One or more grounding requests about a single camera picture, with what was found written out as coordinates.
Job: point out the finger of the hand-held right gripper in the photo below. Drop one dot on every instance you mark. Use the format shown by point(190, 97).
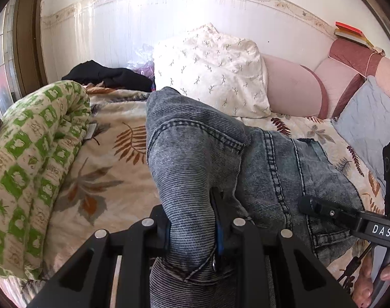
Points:
point(320, 208)

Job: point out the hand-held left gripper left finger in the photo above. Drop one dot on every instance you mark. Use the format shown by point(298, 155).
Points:
point(164, 235)

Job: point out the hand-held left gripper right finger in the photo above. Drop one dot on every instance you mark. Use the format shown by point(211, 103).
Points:
point(219, 240)

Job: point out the blue denim pants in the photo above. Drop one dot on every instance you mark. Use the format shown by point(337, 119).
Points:
point(188, 166)

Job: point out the person's right hand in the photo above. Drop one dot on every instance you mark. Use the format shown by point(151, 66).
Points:
point(363, 282)

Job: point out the grey blue pillow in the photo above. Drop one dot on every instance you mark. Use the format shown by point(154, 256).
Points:
point(365, 118)

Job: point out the leaf print blanket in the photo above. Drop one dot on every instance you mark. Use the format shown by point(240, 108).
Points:
point(118, 173)

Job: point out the round pink cushion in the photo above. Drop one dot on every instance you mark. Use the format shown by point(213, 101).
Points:
point(291, 86)

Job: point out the pink sofa backrest cushions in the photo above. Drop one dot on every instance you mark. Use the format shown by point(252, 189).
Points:
point(345, 54)

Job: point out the beige book stack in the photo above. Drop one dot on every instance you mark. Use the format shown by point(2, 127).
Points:
point(355, 38)

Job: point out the green patterned rolled quilt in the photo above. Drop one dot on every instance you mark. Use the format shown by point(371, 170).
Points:
point(28, 166)

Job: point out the red book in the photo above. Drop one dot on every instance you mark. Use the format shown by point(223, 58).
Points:
point(347, 27)

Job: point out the black cloth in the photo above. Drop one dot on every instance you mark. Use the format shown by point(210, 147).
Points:
point(118, 77)

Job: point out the clear plastic bag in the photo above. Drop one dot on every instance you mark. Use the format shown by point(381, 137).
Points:
point(143, 67)

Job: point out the white sprig print pillow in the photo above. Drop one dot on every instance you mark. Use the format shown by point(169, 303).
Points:
point(214, 70)

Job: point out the wooden framed window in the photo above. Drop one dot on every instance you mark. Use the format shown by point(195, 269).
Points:
point(28, 54)

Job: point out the dark picture frame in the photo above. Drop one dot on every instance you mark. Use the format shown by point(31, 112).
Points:
point(374, 9)

